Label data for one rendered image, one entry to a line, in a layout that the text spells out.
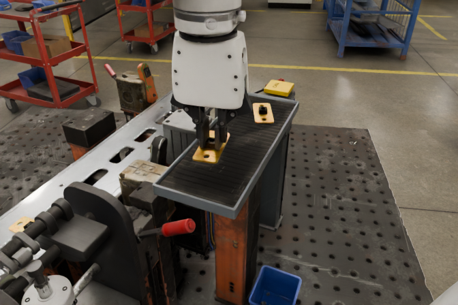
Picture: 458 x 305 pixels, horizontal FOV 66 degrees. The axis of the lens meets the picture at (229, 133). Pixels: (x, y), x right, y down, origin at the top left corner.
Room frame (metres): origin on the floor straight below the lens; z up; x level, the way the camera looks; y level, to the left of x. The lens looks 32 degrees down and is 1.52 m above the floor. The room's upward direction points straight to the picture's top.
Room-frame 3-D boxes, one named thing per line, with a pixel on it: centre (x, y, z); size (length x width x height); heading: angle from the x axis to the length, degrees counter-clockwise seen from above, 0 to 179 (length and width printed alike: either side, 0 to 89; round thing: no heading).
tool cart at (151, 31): (4.59, 1.01, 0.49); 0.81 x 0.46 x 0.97; 160
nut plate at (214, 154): (0.45, 0.03, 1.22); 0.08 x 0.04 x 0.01; 166
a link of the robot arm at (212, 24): (0.46, 0.02, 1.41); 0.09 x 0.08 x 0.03; 76
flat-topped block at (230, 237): (0.56, -0.02, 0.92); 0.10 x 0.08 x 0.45; 156
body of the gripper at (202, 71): (0.46, 0.03, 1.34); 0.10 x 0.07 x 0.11; 76
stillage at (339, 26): (4.75, -1.80, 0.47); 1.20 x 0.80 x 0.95; 174
